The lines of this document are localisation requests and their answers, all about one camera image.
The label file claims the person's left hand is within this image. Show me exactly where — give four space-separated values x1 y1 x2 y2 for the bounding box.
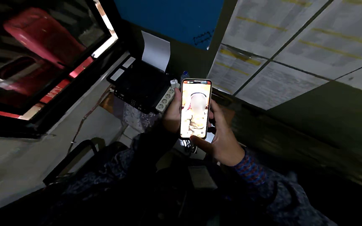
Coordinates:
162 87 183 134

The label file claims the person's right hand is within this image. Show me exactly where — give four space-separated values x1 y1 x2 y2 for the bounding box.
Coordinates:
190 99 246 167

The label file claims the smartphone with bright screen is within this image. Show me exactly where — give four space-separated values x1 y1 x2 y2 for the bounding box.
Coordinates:
180 78 212 140

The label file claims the person's left forearm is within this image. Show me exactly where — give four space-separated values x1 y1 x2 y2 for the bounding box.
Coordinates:
43 121 180 226

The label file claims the person's right forearm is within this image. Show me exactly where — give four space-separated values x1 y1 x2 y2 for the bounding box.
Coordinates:
230 148 339 226

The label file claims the white power strip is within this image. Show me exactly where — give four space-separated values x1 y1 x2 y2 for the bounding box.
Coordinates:
155 87 175 113

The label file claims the black printer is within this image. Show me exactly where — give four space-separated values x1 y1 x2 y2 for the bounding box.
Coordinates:
106 51 176 114

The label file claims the patterned grey cloth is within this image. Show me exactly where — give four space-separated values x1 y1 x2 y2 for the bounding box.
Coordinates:
123 102 163 133

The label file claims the printed paper with yellow stripes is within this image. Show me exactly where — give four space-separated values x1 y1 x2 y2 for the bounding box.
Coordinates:
221 0 331 59
207 44 268 95
273 0 362 80

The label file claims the white paper sheet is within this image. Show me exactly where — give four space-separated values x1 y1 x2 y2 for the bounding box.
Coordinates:
141 30 171 73

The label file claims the person's body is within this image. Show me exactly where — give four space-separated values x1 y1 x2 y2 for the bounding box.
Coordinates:
84 157 251 226

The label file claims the plain printed paper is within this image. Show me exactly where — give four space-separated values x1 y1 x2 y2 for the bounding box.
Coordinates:
235 61 329 110

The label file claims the blue board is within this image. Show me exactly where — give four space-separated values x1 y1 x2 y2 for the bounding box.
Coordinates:
114 0 225 51

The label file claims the bundle of dark cables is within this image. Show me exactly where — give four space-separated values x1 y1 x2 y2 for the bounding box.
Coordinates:
180 139 198 155

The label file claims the brown cable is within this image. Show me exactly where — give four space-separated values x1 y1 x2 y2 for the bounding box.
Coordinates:
67 85 114 156

